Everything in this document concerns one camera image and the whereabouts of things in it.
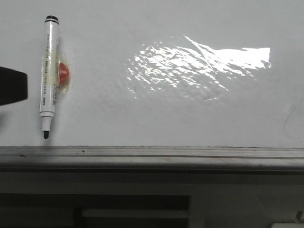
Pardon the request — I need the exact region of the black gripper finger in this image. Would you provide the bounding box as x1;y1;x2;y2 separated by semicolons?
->
0;67;28;105

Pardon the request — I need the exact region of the white whiteboard marker pen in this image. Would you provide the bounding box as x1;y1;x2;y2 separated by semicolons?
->
39;15;59;139

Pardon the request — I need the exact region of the red round magnet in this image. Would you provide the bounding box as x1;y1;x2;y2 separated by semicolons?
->
58;63;70;86

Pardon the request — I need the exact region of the aluminium whiteboard tray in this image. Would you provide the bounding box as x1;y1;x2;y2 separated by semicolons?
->
0;146;304;171

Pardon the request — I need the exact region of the white whiteboard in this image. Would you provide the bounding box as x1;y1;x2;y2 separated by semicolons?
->
0;0;304;148

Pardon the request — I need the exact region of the white box lower right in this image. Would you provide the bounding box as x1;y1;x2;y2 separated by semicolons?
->
271;223;304;228

